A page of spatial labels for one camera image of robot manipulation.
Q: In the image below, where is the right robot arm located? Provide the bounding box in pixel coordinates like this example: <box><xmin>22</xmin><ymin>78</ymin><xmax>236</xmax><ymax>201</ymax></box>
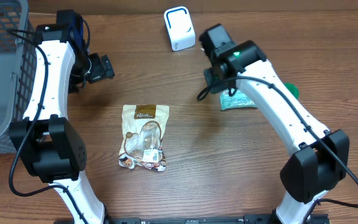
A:
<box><xmin>198</xmin><ymin>24</ymin><xmax>350</xmax><ymax>223</ymax></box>

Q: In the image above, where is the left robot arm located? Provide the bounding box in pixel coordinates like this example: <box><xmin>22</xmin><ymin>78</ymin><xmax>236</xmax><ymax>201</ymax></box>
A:
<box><xmin>8</xmin><ymin>9</ymin><xmax>114</xmax><ymax>223</ymax></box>

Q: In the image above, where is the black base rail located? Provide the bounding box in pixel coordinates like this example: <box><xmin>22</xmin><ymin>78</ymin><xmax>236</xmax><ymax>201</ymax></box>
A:
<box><xmin>109</xmin><ymin>214</ymin><xmax>281</xmax><ymax>224</ymax></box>

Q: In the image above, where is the teal wet wipes pack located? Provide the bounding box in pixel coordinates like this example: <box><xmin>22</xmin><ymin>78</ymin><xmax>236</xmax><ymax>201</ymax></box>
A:
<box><xmin>219</xmin><ymin>88</ymin><xmax>257</xmax><ymax>111</ymax></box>

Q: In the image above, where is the green lid glass jar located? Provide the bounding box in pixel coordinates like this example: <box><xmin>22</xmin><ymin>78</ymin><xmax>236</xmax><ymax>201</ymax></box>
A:
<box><xmin>284</xmin><ymin>83</ymin><xmax>300</xmax><ymax>99</ymax></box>

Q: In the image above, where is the grey plastic mesh basket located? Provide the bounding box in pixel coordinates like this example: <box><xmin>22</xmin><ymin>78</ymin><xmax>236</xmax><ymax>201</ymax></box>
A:
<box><xmin>0</xmin><ymin>0</ymin><xmax>37</xmax><ymax>154</ymax></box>

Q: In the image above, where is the dried food snack bag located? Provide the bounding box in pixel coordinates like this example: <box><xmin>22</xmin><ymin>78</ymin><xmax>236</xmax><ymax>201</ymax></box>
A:
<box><xmin>118</xmin><ymin>105</ymin><xmax>170</xmax><ymax>172</ymax></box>

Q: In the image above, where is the white barcode scanner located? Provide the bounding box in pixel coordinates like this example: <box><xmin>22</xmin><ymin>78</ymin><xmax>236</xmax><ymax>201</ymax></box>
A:
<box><xmin>163</xmin><ymin>6</ymin><xmax>196</xmax><ymax>52</ymax></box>

